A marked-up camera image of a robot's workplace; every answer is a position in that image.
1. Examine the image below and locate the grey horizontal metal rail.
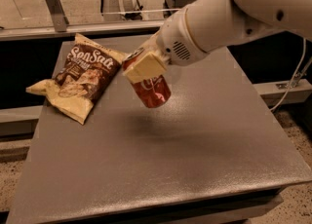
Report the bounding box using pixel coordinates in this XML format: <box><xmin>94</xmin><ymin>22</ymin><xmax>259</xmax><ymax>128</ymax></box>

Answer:
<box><xmin>0</xmin><ymin>20</ymin><xmax>164</xmax><ymax>41</ymax></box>

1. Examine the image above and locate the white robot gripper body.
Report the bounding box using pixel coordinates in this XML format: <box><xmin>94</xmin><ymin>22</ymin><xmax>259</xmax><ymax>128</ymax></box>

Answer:
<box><xmin>147</xmin><ymin>7</ymin><xmax>208</xmax><ymax>66</ymax></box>

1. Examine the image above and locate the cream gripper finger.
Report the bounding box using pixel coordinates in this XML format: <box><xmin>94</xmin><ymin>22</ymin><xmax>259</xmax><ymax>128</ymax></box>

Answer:
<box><xmin>123</xmin><ymin>52</ymin><xmax>167</xmax><ymax>84</ymax></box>

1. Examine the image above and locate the red Coca-Cola can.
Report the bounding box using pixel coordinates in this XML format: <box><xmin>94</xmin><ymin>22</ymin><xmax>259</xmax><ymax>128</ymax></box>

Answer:
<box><xmin>121</xmin><ymin>47</ymin><xmax>173</xmax><ymax>109</ymax></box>

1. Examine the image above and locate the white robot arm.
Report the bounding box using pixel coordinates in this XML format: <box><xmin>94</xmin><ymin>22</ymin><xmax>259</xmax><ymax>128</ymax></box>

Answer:
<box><xmin>124</xmin><ymin>0</ymin><xmax>312</xmax><ymax>84</ymax></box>

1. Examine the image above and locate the white cable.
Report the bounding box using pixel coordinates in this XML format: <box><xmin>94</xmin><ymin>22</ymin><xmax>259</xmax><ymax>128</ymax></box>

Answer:
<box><xmin>268</xmin><ymin>37</ymin><xmax>308</xmax><ymax>113</ymax></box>

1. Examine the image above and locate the Sea Salt chips bag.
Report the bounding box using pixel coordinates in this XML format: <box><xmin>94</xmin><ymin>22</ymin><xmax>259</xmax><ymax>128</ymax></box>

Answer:
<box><xmin>26</xmin><ymin>33</ymin><xmax>126</xmax><ymax>125</ymax></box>

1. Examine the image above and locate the grey metal bracket left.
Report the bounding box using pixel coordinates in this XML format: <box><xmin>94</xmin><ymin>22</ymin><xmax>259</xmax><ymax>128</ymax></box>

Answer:
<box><xmin>45</xmin><ymin>0</ymin><xmax>69</xmax><ymax>32</ymax></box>

